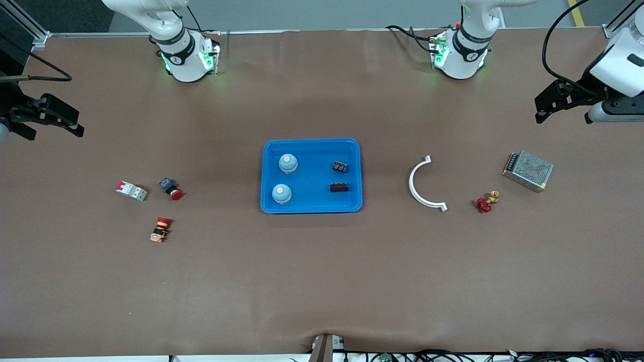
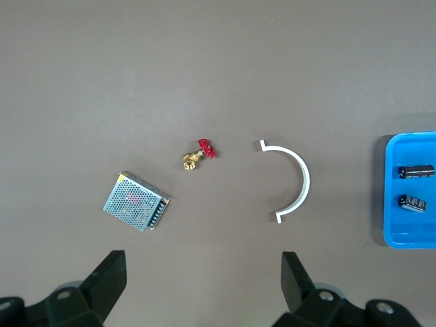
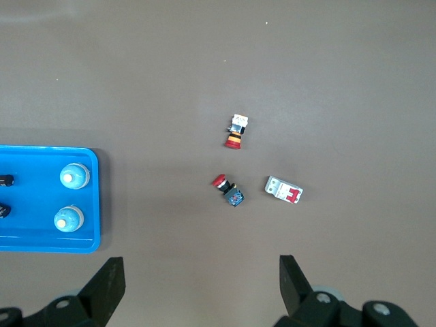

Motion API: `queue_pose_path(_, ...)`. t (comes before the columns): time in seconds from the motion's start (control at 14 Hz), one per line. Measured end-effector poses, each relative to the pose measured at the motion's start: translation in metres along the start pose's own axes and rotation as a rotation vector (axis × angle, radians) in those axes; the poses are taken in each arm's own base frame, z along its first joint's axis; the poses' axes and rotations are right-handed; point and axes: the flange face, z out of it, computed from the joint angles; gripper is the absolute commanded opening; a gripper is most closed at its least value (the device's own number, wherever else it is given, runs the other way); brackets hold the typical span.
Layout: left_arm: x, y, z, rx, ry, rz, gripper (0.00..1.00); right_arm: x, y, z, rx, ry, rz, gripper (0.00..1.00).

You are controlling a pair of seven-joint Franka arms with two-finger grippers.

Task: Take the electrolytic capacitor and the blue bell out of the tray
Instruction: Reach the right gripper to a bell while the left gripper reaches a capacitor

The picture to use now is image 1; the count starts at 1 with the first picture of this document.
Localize metal mesh power supply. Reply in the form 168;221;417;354
502;150;554;193

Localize white red circuit breaker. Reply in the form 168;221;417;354
115;180;148;202

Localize brass valve red handwheel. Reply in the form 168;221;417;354
476;191;501;214

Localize red mushroom push button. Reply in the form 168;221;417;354
159;177;184;201

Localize blue plastic tray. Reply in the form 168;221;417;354
260;138;363;215

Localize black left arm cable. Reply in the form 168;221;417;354
541;0;604;96

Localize red yellow button switch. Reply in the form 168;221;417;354
149;217;173;243

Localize black left base cables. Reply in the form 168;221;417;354
386;24;439;54

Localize black right base cable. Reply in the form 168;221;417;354
185;5;223;37

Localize white curved plastic bracket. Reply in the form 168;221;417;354
409;155;448;212

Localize brown camera stand post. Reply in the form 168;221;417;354
309;333;346;362

